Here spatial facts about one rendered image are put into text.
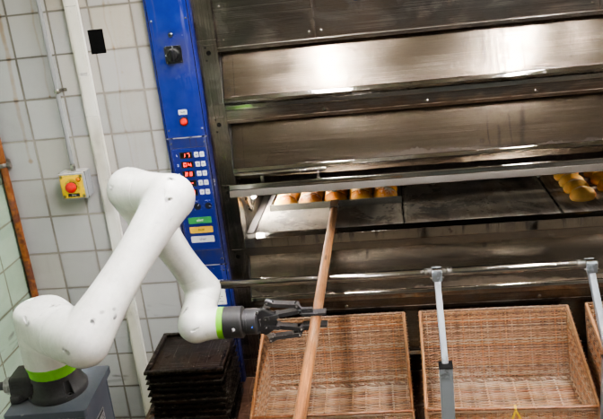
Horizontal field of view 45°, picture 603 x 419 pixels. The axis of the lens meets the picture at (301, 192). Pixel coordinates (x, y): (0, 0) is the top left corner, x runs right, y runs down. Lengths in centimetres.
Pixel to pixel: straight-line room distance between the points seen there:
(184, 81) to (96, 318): 116
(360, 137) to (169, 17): 79
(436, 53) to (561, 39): 42
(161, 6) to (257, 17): 33
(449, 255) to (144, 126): 123
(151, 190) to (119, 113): 97
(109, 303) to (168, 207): 27
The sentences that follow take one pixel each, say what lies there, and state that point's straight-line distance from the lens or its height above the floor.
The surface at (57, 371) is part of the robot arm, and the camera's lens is 194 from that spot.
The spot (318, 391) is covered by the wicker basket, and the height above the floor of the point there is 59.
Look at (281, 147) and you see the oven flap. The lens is 269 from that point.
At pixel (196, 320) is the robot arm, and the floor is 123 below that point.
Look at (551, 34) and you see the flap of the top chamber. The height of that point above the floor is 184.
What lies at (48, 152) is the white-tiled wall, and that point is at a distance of 294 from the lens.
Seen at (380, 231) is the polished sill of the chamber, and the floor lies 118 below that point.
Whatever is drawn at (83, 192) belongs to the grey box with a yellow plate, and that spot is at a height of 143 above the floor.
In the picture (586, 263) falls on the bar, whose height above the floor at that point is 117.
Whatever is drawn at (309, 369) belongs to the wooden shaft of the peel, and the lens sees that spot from 187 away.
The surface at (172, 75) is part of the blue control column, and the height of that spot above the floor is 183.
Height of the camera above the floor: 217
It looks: 18 degrees down
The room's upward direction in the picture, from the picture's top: 6 degrees counter-clockwise
